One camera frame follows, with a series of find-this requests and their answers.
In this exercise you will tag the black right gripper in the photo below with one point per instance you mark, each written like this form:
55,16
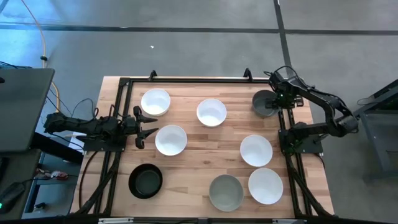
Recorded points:
287,99

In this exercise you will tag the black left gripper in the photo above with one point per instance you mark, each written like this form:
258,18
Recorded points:
138,126

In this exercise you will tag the dark grey bowl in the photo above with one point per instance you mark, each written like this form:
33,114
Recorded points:
260,104

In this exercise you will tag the black bowl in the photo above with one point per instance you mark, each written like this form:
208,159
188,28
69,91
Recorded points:
145,181

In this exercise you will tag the light grey bowl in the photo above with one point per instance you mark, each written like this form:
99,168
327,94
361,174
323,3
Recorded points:
226,193

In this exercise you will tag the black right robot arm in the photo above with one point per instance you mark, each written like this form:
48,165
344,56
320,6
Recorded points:
326,102

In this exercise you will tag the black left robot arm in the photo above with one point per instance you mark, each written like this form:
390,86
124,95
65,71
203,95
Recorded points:
77,124

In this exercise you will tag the small white bowl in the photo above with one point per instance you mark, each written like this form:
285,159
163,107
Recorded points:
155,102

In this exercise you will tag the white paper sheet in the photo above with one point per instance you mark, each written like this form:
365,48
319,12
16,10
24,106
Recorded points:
76,141

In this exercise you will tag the red and white gadget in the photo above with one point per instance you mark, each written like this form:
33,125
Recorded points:
56,175

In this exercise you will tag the black side table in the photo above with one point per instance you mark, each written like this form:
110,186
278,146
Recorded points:
381,124

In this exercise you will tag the grey shelf cart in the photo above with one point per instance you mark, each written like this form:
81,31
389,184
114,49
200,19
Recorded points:
49,189

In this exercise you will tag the grey monitor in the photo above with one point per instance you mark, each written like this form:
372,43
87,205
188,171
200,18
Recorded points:
23,109

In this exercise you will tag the black computer mouse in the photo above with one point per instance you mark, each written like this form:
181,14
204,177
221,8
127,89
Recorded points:
11,194

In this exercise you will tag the black frame bracket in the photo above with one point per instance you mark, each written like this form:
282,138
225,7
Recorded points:
152,74
247,74

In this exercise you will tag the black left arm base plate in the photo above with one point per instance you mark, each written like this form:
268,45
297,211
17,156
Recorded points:
102,144

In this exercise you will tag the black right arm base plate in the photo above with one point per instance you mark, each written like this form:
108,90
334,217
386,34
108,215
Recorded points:
306,146

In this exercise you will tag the black aluminium table frame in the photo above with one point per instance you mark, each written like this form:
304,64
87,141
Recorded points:
186,80

